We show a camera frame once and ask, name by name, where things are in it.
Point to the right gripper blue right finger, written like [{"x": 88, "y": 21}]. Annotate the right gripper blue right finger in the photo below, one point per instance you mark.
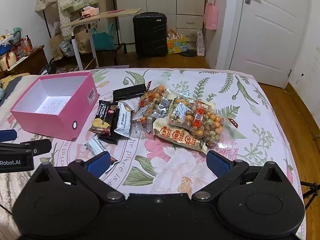
[{"x": 227, "y": 172}]

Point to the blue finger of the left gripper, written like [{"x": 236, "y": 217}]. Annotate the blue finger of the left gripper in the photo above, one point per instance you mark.
[
  {"x": 8, "y": 135},
  {"x": 38, "y": 147}
]

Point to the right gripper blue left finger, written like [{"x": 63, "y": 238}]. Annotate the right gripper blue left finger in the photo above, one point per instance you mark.
[{"x": 89, "y": 172}]

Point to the white snack bar packet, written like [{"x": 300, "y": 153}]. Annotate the white snack bar packet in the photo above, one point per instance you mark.
[
  {"x": 95, "y": 146},
  {"x": 124, "y": 120}
]

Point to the black soda cracker packet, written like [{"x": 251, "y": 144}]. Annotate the black soda cracker packet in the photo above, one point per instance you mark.
[{"x": 104, "y": 117}]

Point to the clear bag mixed nuts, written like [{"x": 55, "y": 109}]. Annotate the clear bag mixed nuts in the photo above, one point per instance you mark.
[
  {"x": 142, "y": 118},
  {"x": 198, "y": 118}
]

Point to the cream orange biscuit bag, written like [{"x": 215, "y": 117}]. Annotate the cream orange biscuit bag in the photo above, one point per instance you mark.
[{"x": 177, "y": 135}]

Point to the plain black snack packet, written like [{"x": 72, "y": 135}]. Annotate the plain black snack packet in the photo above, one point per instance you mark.
[{"x": 129, "y": 92}]

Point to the pink cardboard box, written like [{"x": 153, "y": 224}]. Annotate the pink cardboard box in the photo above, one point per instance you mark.
[{"x": 56, "y": 105}]

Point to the floral bed sheet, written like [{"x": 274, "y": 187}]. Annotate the floral bed sheet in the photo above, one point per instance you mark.
[{"x": 126, "y": 154}]

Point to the wooden nightstand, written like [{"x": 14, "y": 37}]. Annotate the wooden nightstand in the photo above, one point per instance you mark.
[{"x": 33, "y": 64}]

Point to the cream gift box red ribbon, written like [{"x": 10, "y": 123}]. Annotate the cream gift box red ribbon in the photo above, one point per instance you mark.
[{"x": 8, "y": 60}]

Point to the black tripod leg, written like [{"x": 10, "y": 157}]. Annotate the black tripod leg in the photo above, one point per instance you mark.
[{"x": 312, "y": 193}]

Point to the brown paper bag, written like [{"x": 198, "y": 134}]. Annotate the brown paper bag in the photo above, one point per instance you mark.
[{"x": 54, "y": 43}]

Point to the teal shopping bag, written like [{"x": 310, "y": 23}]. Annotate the teal shopping bag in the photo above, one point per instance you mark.
[{"x": 104, "y": 40}]

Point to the white plastic package on floor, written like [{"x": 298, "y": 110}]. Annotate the white plastic package on floor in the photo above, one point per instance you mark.
[{"x": 200, "y": 44}]

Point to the rolling laptop table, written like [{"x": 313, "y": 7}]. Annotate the rolling laptop table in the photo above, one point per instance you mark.
[{"x": 101, "y": 21}]

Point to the colourful gift bag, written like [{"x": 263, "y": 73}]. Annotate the colourful gift bag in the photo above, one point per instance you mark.
[{"x": 176, "y": 43}]

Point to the pink tissue box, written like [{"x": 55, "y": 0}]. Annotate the pink tissue box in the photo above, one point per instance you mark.
[{"x": 89, "y": 12}]

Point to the black suitcase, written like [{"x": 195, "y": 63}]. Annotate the black suitcase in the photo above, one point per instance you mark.
[{"x": 150, "y": 31}]

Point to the pink paper bag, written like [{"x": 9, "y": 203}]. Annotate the pink paper bag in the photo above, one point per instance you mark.
[{"x": 211, "y": 15}]

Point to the white door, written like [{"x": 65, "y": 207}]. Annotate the white door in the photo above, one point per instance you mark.
[{"x": 268, "y": 39}]

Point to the white wardrobe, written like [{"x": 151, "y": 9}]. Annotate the white wardrobe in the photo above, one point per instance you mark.
[{"x": 183, "y": 16}]

